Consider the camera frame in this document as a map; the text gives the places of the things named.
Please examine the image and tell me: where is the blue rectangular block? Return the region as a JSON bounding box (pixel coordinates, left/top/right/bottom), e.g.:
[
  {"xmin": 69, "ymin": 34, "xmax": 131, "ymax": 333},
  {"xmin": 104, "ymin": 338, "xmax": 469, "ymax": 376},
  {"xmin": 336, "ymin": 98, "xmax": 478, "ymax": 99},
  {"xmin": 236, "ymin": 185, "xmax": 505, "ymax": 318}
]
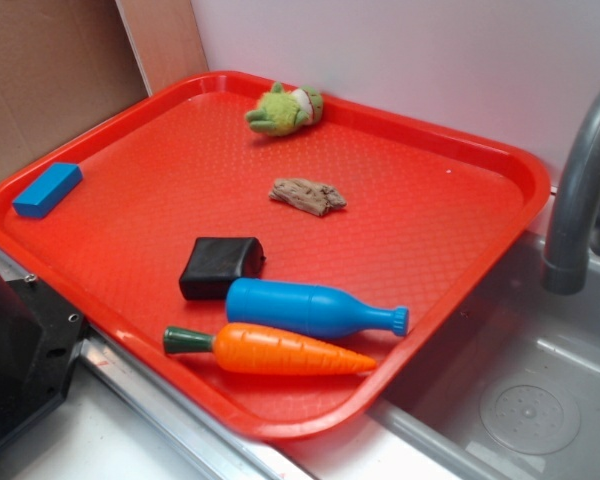
[{"xmin": 12, "ymin": 163, "xmax": 83, "ymax": 219}]

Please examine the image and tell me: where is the red plastic tray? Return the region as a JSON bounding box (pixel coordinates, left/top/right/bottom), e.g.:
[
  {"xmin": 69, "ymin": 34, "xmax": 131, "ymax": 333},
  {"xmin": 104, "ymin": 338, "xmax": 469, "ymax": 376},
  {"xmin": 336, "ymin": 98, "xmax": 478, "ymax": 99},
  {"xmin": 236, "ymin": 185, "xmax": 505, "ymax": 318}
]
[{"xmin": 0, "ymin": 72, "xmax": 550, "ymax": 440}]

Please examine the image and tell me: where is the blue plastic toy bottle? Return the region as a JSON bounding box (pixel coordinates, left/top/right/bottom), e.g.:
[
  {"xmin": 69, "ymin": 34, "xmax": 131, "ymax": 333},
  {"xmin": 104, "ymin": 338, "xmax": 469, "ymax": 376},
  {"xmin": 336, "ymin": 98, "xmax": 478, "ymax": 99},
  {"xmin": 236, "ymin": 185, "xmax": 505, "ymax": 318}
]
[{"xmin": 225, "ymin": 278, "xmax": 409, "ymax": 339}]

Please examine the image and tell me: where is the black square pouch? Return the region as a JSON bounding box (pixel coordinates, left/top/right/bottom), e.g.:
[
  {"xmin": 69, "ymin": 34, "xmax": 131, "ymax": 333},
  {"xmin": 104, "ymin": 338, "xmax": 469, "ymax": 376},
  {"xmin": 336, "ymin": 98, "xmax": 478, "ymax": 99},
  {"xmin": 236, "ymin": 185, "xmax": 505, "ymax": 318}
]
[{"xmin": 179, "ymin": 237, "xmax": 266, "ymax": 301}]

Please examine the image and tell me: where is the orange plastic toy carrot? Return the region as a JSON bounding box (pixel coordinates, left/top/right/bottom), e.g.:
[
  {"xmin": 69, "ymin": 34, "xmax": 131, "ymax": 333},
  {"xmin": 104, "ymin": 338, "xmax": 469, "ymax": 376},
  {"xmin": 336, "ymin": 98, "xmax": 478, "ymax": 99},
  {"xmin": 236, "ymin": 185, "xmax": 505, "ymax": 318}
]
[{"xmin": 163, "ymin": 323, "xmax": 377, "ymax": 376}]

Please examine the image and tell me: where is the green plush frog toy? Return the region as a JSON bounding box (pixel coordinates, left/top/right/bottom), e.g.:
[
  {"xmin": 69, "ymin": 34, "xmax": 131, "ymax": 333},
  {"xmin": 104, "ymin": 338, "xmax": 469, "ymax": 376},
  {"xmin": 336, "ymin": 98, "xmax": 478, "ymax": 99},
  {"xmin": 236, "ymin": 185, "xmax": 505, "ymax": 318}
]
[{"xmin": 245, "ymin": 82, "xmax": 324, "ymax": 137}]

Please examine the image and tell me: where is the grey toy sink basin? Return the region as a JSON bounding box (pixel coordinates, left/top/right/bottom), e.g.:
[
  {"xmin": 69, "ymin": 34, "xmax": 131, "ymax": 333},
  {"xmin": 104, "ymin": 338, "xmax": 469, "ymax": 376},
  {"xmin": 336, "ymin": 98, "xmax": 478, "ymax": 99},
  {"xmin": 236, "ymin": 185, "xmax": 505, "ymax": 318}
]
[{"xmin": 371, "ymin": 234, "xmax": 600, "ymax": 479}]

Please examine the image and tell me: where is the grey toy faucet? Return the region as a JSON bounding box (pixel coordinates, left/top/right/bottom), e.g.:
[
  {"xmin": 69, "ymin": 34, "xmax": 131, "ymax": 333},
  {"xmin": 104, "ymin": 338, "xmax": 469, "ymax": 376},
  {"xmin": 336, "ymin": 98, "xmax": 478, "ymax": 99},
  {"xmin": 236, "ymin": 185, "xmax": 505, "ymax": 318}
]
[{"xmin": 541, "ymin": 93, "xmax": 600, "ymax": 295}]

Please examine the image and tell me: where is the brown cardboard panel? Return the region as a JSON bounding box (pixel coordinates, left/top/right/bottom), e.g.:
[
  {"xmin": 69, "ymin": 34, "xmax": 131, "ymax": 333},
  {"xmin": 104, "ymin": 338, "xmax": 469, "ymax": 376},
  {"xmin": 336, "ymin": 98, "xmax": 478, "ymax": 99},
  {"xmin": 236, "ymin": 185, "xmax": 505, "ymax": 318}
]
[{"xmin": 0, "ymin": 1, "xmax": 208, "ymax": 181}]

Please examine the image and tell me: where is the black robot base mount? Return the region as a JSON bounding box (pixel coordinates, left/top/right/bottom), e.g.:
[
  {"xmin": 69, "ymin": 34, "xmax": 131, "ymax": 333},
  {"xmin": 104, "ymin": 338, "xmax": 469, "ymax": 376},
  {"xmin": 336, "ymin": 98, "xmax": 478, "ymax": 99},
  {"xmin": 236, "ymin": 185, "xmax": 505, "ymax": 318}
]
[{"xmin": 0, "ymin": 274, "xmax": 87, "ymax": 449}]

